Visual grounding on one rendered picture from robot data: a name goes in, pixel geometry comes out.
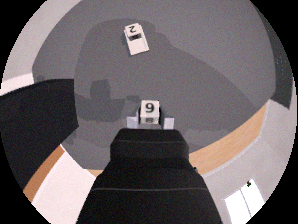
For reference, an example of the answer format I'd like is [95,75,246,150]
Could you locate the white number cube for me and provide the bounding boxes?
[140,100,159,124]
[125,23,142,41]

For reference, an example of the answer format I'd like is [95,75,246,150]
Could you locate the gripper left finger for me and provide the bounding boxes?
[126,105,141,129]

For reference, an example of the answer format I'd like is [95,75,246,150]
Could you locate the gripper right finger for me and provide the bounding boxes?
[158,106,174,129]

